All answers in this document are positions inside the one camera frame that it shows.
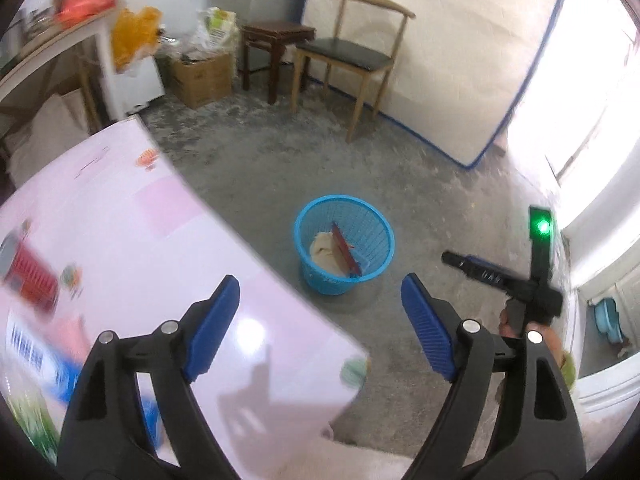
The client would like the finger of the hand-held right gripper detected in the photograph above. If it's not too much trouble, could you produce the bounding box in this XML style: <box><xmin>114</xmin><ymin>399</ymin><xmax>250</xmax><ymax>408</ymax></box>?
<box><xmin>441</xmin><ymin>251</ymin><xmax>508</xmax><ymax>291</ymax></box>
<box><xmin>462</xmin><ymin>256</ymin><xmax>507</xmax><ymax>277</ymax></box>

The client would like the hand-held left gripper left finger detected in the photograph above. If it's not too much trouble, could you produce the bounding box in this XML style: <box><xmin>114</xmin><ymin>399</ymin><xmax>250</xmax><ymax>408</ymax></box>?
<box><xmin>56</xmin><ymin>275</ymin><xmax>241</xmax><ymax>480</ymax></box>

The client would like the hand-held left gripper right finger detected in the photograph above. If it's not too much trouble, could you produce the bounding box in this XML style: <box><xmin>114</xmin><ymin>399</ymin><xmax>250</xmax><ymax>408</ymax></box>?
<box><xmin>400</xmin><ymin>273</ymin><xmax>587</xmax><ymax>480</ymax></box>

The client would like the red snack bag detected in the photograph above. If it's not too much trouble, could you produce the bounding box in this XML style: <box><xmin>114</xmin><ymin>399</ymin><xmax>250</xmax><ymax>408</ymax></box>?
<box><xmin>331</xmin><ymin>221</ymin><xmax>363</xmax><ymax>278</ymax></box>

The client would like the blue plastic basket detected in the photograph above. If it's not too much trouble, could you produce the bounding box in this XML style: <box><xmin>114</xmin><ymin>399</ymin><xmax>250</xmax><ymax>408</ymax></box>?
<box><xmin>293</xmin><ymin>195</ymin><xmax>396</xmax><ymax>296</ymax></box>

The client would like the pink packet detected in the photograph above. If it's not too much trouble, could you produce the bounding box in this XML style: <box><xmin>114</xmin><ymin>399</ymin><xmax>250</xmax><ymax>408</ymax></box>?
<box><xmin>50</xmin><ymin>312</ymin><xmax>93</xmax><ymax>361</ymax></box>

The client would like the blue cardboard box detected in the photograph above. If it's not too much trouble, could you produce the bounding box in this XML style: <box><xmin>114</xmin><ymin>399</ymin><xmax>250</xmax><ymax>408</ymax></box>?
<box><xmin>7</xmin><ymin>317</ymin><xmax>166</xmax><ymax>453</ymax></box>

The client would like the red can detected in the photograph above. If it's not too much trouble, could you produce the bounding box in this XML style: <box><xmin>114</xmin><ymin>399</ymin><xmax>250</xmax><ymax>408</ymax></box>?
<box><xmin>0</xmin><ymin>232</ymin><xmax>60</xmax><ymax>317</ymax></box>

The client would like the green label plastic bottle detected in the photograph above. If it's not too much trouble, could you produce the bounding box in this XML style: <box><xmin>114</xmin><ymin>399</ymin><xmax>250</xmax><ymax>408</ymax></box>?
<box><xmin>7</xmin><ymin>385</ymin><xmax>61</xmax><ymax>466</ymax></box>

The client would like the person's right hand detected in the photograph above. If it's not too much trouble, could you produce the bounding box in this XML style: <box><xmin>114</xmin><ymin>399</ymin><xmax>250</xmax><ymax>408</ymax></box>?
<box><xmin>499</xmin><ymin>305</ymin><xmax>565</xmax><ymax>362</ymax></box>

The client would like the blue plastic basin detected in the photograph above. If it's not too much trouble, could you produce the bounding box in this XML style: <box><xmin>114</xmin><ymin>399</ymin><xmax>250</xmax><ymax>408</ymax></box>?
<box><xmin>594</xmin><ymin>297</ymin><xmax>623</xmax><ymax>343</ymax></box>

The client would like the white mattress with blue edge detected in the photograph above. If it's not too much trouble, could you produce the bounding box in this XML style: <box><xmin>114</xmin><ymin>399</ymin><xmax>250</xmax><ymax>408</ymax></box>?
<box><xmin>300</xmin><ymin>0</ymin><xmax>576</xmax><ymax>168</ymax></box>

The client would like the brown cardboard box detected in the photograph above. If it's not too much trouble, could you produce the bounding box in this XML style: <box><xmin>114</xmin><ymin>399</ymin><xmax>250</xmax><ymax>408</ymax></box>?
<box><xmin>170</xmin><ymin>52</ymin><xmax>236</xmax><ymax>110</ymax></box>

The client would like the beige sack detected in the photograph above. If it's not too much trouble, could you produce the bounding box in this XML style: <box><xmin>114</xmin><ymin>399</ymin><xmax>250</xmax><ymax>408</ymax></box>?
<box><xmin>7</xmin><ymin>91</ymin><xmax>93</xmax><ymax>188</ymax></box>

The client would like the wooden chair with dark seat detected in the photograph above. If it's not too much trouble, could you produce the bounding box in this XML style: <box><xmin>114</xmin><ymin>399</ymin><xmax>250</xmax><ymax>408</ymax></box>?
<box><xmin>291</xmin><ymin>0</ymin><xmax>417</xmax><ymax>143</ymax></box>

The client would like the white storage box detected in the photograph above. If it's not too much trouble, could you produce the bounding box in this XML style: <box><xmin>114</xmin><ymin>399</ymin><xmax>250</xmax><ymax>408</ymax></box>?
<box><xmin>107</xmin><ymin>55</ymin><xmax>166</xmax><ymax>116</ymax></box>

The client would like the yellow plastic bag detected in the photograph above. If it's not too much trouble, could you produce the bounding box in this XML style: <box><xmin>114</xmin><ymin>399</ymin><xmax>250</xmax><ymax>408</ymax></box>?
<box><xmin>111</xmin><ymin>6</ymin><xmax>166</xmax><ymax>73</ymax></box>

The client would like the white plastic bag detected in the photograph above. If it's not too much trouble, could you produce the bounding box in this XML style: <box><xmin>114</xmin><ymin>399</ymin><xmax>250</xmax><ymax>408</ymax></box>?
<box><xmin>192</xmin><ymin>6</ymin><xmax>241</xmax><ymax>53</ymax></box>

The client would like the dark wooden stool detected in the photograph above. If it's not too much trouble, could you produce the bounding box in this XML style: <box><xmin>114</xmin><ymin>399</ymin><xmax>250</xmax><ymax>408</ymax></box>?
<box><xmin>240</xmin><ymin>20</ymin><xmax>317</xmax><ymax>106</ymax></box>

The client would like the white shelf table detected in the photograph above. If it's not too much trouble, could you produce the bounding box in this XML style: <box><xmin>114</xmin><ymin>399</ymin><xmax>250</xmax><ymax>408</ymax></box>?
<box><xmin>0</xmin><ymin>10</ymin><xmax>126</xmax><ymax>131</ymax></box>

